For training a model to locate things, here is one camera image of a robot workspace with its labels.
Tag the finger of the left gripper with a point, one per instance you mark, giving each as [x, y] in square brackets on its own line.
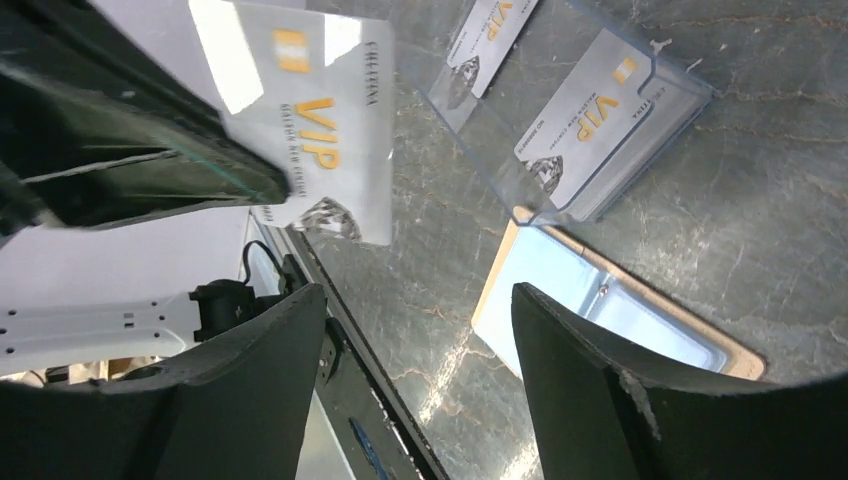
[96, 135]

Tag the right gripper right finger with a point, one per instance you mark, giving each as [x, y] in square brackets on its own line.
[604, 407]

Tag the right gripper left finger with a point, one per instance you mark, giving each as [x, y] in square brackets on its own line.
[234, 407]

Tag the tan leather card holder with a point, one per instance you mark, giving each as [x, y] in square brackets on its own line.
[598, 290]

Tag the clear acrylic card stand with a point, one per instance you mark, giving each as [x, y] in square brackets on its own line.
[553, 40]

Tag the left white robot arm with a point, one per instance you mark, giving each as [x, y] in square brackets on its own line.
[164, 326]

